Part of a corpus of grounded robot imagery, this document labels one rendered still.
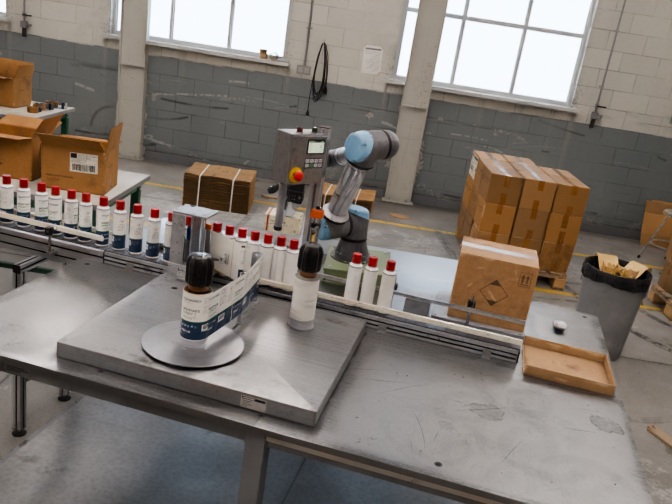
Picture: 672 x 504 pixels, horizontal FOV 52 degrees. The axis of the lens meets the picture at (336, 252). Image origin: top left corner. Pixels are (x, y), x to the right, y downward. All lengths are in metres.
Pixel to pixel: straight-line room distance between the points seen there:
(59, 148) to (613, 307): 3.49
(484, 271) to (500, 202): 3.19
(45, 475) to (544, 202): 4.42
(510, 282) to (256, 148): 5.77
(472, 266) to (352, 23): 5.50
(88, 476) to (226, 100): 5.98
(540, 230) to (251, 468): 4.37
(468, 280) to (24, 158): 2.59
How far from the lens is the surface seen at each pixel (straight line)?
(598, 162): 8.37
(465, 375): 2.39
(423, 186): 8.10
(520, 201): 5.91
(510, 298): 2.74
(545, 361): 2.64
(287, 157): 2.53
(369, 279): 2.54
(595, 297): 4.83
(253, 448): 1.99
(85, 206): 2.93
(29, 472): 2.78
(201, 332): 2.12
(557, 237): 6.05
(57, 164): 4.07
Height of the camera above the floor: 1.88
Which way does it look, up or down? 18 degrees down
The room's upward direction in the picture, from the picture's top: 9 degrees clockwise
